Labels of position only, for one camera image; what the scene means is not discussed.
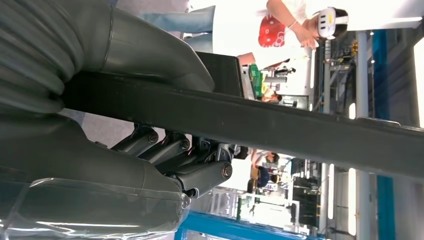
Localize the person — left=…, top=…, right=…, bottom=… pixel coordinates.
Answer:
left=139, top=0, right=349, bottom=69
left=262, top=87, right=283, bottom=104
left=246, top=148, right=281, bottom=195

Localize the green crate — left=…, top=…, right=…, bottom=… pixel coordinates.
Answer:
left=248, top=63, right=266, bottom=100

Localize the white VR headset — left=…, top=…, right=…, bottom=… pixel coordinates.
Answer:
left=317, top=7, right=349, bottom=40

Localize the blue building column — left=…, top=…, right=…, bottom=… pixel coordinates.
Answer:
left=372, top=29, right=397, bottom=240

